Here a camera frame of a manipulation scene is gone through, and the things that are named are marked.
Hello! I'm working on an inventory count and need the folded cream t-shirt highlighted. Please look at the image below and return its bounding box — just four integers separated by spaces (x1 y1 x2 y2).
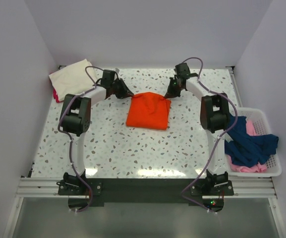
49 59 97 101

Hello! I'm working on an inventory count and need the folded magenta t-shirt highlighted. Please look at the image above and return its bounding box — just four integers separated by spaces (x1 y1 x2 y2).
53 89 61 103

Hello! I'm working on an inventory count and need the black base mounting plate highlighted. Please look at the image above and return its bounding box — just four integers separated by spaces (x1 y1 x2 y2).
57 176 234 212

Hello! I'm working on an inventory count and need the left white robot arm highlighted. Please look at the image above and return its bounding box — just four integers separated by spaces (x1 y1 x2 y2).
57 66 134 195

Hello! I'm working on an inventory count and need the orange t-shirt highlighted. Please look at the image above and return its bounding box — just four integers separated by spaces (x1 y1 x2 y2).
126 92 171 130

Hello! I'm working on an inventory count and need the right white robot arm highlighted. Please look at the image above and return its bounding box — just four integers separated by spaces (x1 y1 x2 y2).
165 62 230 195

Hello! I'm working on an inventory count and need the navy blue t-shirt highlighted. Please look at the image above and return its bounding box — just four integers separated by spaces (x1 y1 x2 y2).
225 115 279 167

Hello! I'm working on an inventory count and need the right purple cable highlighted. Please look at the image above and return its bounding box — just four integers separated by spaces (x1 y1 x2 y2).
181 58 239 209

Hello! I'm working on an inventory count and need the pink t-shirt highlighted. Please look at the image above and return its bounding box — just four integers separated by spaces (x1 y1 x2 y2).
225 117 267 173

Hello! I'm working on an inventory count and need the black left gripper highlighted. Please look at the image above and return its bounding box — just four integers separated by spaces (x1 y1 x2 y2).
111 78 134 100

